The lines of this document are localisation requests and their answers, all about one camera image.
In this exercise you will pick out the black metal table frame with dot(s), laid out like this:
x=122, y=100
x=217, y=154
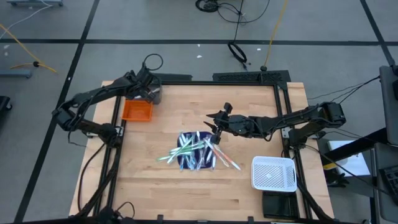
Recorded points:
x=217, y=83

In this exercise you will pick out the black flat plate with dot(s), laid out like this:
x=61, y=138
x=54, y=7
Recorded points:
x=177, y=77

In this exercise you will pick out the orange plastic basket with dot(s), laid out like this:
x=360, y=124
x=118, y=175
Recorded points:
x=136, y=110

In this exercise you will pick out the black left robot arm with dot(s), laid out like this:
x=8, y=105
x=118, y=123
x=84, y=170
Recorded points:
x=93, y=93

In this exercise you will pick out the black perforated panel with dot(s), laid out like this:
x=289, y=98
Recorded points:
x=248, y=76

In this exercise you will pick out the orange toothbrush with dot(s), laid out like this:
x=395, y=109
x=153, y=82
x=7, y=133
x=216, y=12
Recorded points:
x=228, y=158
x=217, y=154

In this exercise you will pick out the black plastic tray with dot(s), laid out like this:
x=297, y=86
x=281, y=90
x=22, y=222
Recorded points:
x=280, y=205

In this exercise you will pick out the grey metal floor base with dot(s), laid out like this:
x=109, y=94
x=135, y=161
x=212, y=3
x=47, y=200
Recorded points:
x=15, y=73
x=34, y=2

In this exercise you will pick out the black caster foot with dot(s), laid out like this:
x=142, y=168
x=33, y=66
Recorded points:
x=4, y=102

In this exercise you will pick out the white perforated plastic basket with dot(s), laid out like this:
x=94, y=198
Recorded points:
x=273, y=174

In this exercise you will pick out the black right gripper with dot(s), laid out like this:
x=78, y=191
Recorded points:
x=237, y=126

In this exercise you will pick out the green toothbrush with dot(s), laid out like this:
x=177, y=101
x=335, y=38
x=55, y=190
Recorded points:
x=180, y=151
x=189, y=148
x=164, y=158

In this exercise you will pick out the blue toothbrush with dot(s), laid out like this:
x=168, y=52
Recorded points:
x=191, y=161
x=182, y=163

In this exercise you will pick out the black diagonal beam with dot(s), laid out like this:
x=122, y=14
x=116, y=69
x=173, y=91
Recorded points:
x=357, y=146

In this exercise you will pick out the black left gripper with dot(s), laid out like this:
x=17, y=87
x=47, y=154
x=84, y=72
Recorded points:
x=143, y=81

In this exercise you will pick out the grey translucent plastic bin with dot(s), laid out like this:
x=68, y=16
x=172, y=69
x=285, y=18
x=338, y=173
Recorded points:
x=157, y=99

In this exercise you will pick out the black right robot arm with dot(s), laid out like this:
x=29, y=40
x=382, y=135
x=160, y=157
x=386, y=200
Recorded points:
x=295, y=119

